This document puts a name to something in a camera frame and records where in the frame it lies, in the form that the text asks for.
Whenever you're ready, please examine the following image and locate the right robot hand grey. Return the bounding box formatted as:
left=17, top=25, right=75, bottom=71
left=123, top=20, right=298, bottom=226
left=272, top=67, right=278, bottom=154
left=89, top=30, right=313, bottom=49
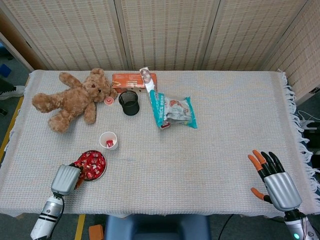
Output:
left=247, top=149, right=303, bottom=212

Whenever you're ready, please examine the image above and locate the left robot hand grey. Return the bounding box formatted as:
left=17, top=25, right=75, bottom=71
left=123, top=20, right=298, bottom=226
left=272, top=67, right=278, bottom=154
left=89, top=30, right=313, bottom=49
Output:
left=50, top=162, right=88, bottom=197

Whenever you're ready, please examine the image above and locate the silver metal plate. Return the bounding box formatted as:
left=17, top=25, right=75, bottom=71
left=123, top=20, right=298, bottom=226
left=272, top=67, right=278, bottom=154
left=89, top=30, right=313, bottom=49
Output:
left=76, top=149, right=108, bottom=182

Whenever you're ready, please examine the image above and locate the white paper cup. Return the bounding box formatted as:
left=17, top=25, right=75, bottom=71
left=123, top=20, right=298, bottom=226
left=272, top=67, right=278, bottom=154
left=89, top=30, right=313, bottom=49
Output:
left=99, top=131, right=119, bottom=151

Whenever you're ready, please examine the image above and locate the orange block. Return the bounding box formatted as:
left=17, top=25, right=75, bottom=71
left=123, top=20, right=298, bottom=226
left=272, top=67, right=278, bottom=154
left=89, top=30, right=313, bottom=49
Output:
left=88, top=224, right=105, bottom=240

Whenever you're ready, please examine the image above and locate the brown teddy bear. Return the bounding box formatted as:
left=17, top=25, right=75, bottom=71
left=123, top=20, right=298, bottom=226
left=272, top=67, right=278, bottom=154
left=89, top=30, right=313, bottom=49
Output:
left=31, top=67, right=118, bottom=134

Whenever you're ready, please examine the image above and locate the black mesh pen holder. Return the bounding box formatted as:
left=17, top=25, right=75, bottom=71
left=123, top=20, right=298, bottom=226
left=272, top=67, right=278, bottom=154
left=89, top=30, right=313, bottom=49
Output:
left=118, top=90, right=140, bottom=116

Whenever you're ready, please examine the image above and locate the grey waffle tablecloth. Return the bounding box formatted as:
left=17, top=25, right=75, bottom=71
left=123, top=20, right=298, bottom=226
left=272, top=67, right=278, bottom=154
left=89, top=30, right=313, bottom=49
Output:
left=0, top=69, right=320, bottom=218

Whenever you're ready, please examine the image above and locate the white sneaker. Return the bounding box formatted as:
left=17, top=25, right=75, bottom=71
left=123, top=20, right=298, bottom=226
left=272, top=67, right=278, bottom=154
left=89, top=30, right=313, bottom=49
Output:
left=0, top=84, right=26, bottom=101

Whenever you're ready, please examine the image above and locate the orange cardboard box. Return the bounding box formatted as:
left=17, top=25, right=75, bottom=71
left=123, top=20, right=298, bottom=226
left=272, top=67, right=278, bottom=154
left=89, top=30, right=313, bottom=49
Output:
left=111, top=72, right=158, bottom=93

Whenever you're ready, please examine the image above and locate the long white wrap box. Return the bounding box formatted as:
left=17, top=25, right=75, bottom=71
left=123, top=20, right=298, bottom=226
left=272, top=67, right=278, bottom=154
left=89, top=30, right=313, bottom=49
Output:
left=139, top=66, right=173, bottom=131

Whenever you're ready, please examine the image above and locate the teal snack bag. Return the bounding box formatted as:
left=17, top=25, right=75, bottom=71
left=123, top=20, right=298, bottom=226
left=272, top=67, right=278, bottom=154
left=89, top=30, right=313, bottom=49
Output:
left=149, top=89, right=198, bottom=130

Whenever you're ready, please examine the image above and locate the beige woven folding screen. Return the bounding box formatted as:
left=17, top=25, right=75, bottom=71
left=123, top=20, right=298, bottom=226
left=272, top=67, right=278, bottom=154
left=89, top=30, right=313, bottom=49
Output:
left=0, top=0, right=320, bottom=106

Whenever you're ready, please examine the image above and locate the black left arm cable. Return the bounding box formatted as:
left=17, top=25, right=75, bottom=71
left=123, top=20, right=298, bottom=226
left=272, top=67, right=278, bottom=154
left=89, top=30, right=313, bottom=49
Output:
left=53, top=193, right=65, bottom=221

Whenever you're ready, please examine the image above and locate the black floor cable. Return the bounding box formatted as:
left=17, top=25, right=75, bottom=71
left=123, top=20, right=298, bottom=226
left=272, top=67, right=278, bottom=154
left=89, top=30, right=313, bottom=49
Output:
left=218, top=214, right=235, bottom=240

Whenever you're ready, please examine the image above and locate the white plug with cable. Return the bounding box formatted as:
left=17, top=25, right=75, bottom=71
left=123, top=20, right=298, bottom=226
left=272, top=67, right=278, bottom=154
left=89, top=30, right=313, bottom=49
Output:
left=296, top=109, right=316, bottom=131

